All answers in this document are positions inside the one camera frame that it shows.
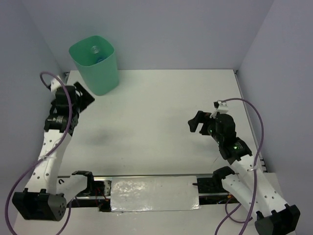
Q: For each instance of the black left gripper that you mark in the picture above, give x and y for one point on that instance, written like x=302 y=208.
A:
x=85 y=99

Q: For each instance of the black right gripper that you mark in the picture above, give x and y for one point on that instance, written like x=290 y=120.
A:
x=200 y=117

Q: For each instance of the blue label clear bottle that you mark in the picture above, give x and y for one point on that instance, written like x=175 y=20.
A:
x=97 y=54

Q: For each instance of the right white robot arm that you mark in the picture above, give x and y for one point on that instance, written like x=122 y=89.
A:
x=271 y=213

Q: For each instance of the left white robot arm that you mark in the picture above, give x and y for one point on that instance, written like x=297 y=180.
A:
x=44 y=197

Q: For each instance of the green plastic bin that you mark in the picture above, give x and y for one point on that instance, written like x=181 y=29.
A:
x=101 y=77

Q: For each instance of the silver foil sheet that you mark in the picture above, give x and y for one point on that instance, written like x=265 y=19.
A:
x=154 y=194

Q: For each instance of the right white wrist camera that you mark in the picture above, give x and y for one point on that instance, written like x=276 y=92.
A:
x=221 y=107

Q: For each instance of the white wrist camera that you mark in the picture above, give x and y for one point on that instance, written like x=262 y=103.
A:
x=221 y=107
x=55 y=83

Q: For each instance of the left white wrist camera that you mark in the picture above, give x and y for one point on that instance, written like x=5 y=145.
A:
x=55 y=83

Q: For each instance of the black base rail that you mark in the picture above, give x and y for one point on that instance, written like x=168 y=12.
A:
x=100 y=197

